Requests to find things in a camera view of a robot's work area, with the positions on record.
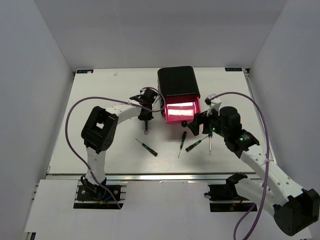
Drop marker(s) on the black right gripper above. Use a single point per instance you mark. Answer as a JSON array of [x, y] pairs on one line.
[[200, 118]]

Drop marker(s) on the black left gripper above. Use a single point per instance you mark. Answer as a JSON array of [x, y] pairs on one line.
[[148, 117]]

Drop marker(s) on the silver combination wrench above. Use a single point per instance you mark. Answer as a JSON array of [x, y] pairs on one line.
[[146, 131]]

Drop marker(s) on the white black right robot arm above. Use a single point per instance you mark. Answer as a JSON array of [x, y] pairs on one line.
[[293, 207]]

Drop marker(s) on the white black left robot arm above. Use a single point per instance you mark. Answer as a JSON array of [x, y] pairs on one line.
[[99, 130]]

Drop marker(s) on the small black green screwdriver centre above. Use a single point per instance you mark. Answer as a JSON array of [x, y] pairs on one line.
[[182, 142]]

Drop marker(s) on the small black green screwdriver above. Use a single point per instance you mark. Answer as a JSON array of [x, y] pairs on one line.
[[182, 142], [192, 146], [150, 150]]

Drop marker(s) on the pink middle drawer black knob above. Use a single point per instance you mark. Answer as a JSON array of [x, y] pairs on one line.
[[162, 106]]

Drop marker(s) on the black drawer cabinet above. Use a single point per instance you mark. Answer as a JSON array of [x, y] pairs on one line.
[[177, 81]]

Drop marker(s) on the small black green screwdriver right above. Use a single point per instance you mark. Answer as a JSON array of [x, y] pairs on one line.
[[192, 146]]

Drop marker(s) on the small black green screwdriver left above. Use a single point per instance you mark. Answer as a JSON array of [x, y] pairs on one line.
[[150, 150]]

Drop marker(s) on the blue label sticker right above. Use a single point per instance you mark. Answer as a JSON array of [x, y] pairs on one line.
[[233, 69]]

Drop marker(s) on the blue label sticker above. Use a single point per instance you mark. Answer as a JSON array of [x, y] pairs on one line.
[[84, 71], [233, 69]]

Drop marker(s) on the blue label sticker left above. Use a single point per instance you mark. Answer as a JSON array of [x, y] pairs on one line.
[[84, 71]]

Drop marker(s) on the large green handled screwdriver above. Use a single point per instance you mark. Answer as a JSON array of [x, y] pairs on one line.
[[210, 136]]

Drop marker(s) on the aluminium right side rail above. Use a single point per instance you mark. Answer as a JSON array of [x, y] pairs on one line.
[[258, 112]]

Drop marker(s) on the aluminium rail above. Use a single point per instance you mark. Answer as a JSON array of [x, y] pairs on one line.
[[258, 112], [148, 177]]

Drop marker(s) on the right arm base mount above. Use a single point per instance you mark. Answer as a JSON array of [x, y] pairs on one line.
[[223, 198]]

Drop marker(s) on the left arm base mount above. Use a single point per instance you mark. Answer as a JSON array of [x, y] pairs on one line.
[[94, 197]]

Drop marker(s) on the aluminium front rail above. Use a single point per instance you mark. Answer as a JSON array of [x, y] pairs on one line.
[[148, 177]]

